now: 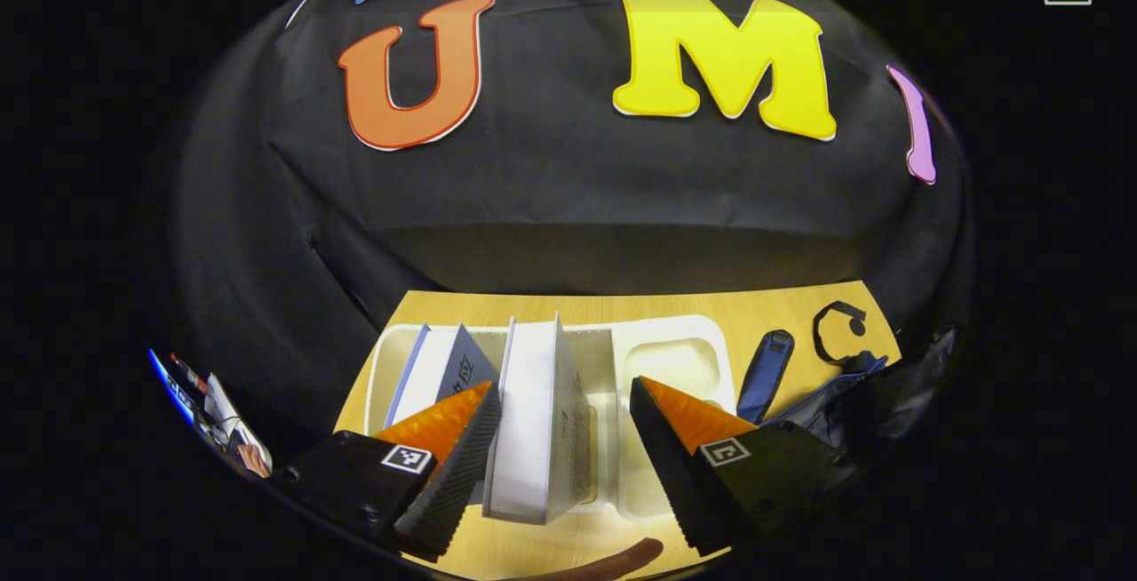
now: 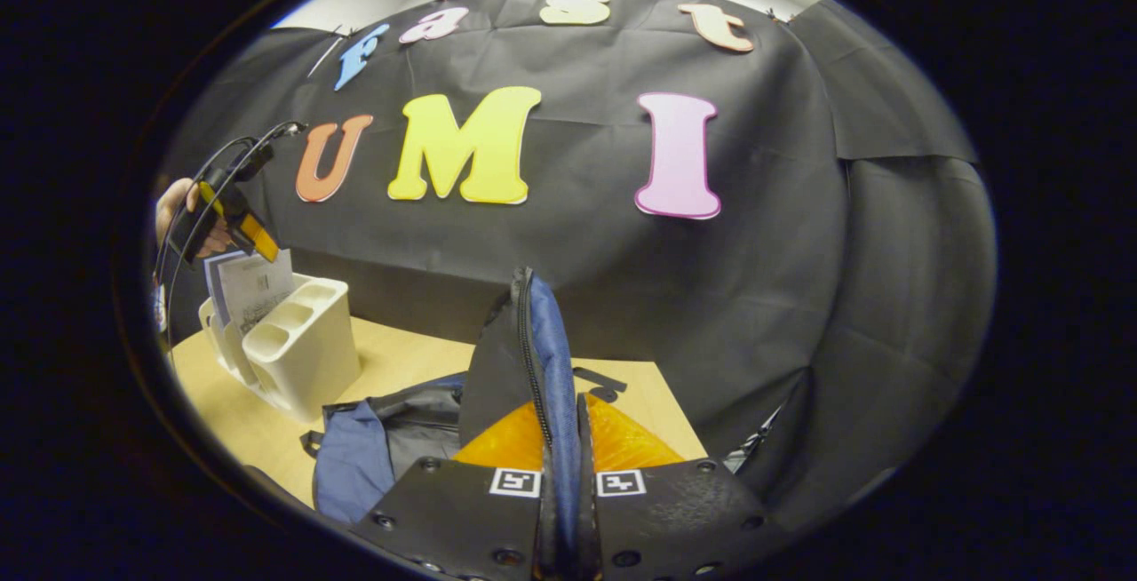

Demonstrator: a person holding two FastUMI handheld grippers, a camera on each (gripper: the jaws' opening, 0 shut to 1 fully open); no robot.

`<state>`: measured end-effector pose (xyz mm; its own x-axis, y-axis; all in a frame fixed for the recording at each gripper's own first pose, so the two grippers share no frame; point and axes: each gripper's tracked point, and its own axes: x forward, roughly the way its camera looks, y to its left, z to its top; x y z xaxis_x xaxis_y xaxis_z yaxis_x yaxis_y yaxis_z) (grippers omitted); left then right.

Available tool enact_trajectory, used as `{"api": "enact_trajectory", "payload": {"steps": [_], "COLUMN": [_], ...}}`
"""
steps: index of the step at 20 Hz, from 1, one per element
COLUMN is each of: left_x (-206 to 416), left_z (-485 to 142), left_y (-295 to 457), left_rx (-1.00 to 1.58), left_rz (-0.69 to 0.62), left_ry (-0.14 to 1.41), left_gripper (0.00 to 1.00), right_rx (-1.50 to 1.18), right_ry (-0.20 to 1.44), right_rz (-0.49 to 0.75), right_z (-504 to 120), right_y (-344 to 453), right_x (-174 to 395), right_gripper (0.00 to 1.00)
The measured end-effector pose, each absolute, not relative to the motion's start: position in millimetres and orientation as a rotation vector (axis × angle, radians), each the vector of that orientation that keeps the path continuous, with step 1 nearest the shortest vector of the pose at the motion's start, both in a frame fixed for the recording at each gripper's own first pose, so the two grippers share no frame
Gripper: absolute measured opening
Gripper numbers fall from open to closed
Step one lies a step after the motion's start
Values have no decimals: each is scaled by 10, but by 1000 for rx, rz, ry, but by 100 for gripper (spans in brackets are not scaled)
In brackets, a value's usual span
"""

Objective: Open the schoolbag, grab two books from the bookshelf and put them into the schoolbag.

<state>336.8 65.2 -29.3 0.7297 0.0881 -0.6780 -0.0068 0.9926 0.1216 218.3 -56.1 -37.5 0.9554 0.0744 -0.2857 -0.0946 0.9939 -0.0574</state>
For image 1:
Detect blue schoolbag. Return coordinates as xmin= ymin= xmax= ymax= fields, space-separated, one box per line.
xmin=735 ymin=300 xmax=898 ymax=453

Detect cream plastic bookshelf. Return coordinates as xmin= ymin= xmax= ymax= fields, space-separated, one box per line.
xmin=364 ymin=314 xmax=738 ymax=521

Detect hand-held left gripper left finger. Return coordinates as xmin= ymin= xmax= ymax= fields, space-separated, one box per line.
xmin=271 ymin=380 xmax=504 ymax=564

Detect computer monitor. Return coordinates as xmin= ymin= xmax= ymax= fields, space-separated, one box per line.
xmin=149 ymin=348 xmax=198 ymax=426

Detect white side desk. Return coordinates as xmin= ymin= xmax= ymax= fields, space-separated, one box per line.
xmin=200 ymin=372 xmax=258 ymax=458

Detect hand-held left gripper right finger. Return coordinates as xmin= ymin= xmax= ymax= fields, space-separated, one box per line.
xmin=629 ymin=375 xmax=855 ymax=559

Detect grey cover book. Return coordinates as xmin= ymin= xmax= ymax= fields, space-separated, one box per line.
xmin=384 ymin=323 xmax=500 ymax=426

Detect white patterned cover book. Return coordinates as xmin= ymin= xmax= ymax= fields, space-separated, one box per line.
xmin=484 ymin=313 xmax=593 ymax=526

